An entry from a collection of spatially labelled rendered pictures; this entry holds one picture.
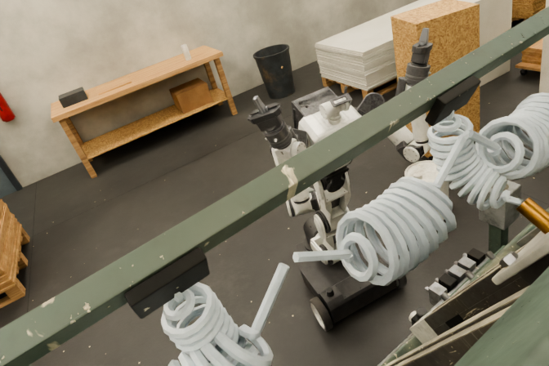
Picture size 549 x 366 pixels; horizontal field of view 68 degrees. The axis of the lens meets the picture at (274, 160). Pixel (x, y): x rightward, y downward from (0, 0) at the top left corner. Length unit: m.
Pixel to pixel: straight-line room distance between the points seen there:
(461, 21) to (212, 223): 3.28
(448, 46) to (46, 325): 3.34
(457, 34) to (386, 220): 3.19
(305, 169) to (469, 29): 3.27
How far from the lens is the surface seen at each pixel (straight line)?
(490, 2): 5.02
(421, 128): 1.80
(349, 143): 0.30
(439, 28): 3.38
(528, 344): 0.20
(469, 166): 0.41
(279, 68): 5.70
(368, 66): 5.01
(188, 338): 0.29
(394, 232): 0.32
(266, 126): 1.42
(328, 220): 2.29
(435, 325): 1.34
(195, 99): 5.66
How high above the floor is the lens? 2.12
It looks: 29 degrees down
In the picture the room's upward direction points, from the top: 17 degrees counter-clockwise
